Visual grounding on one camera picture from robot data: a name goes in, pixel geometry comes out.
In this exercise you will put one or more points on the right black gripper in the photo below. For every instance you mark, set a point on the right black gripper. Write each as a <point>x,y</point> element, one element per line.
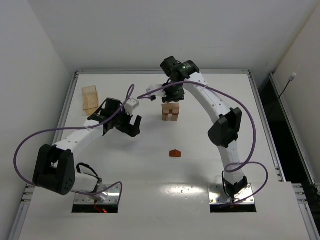
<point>172,97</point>

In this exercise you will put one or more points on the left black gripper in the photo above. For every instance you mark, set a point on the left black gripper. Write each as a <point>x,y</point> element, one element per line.
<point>126,123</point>

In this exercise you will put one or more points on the long light wood block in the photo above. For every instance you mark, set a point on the long light wood block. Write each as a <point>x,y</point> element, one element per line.
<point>170,106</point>

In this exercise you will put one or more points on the long red-brown wood block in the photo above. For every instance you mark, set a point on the long red-brown wood block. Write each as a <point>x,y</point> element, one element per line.
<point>170,112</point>

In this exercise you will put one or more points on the light tan wood block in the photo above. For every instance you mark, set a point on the light tan wood block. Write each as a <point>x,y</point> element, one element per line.
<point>175,117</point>

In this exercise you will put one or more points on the striped dark wood block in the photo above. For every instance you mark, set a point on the striped dark wood block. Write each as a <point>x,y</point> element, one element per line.
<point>165,117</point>

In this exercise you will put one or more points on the red-brown wedge block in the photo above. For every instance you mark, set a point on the red-brown wedge block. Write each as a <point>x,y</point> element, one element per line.
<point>175,153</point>

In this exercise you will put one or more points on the clear plastic block box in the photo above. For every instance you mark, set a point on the clear plastic block box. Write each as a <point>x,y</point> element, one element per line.
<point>90,99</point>

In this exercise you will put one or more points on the orange arch wood block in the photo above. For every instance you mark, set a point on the orange arch wood block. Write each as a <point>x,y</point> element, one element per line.
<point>171,102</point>

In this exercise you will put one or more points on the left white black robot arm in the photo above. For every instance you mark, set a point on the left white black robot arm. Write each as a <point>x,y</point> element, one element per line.
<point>57,167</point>

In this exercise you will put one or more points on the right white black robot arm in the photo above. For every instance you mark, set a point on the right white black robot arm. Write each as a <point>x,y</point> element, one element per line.
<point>226,120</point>

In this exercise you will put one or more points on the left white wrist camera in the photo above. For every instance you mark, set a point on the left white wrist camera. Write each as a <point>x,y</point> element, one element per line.
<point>130,106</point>

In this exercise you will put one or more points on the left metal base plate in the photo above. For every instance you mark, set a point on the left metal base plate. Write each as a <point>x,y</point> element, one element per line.
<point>110,196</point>

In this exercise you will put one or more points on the metal base plate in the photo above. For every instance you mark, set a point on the metal base plate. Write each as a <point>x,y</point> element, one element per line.
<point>217,196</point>
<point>110,196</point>

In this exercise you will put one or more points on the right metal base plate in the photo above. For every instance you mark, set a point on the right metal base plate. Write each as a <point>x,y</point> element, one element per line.
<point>217,196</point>

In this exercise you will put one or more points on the black wall cable white plug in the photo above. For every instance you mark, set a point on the black wall cable white plug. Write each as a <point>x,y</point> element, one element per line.
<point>290,79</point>

